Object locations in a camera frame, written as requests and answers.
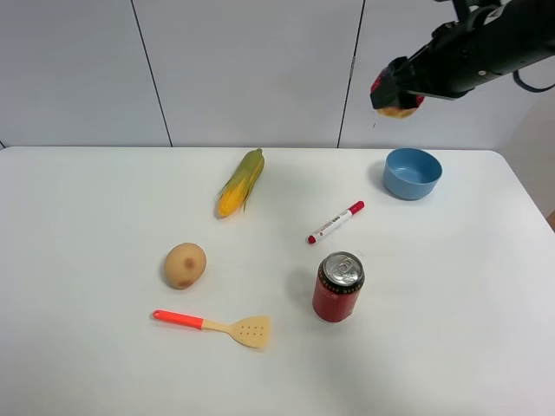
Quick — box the brown potato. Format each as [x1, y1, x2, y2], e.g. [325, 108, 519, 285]
[164, 243, 206, 289]

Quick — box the orange handled beige spatula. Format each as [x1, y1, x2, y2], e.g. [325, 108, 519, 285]
[152, 309, 271, 348]

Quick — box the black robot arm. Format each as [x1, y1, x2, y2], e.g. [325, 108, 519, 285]
[370, 1, 554, 113]

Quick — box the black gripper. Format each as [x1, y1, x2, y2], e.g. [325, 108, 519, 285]
[370, 19, 507, 109]

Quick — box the corn cob with husk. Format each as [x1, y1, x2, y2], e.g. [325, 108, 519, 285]
[216, 148, 265, 218]

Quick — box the red soda can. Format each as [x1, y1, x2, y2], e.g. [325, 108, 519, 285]
[312, 251, 365, 322]

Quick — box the red white marker pen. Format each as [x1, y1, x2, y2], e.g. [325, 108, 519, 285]
[306, 201, 365, 245]

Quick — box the black cable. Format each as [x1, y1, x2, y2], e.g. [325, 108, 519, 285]
[513, 68, 555, 93]

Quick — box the rainbow coloured ball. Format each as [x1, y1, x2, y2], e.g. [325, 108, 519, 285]
[375, 74, 425, 120]

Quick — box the blue bowl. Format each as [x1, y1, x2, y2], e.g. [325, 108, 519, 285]
[382, 148, 443, 200]

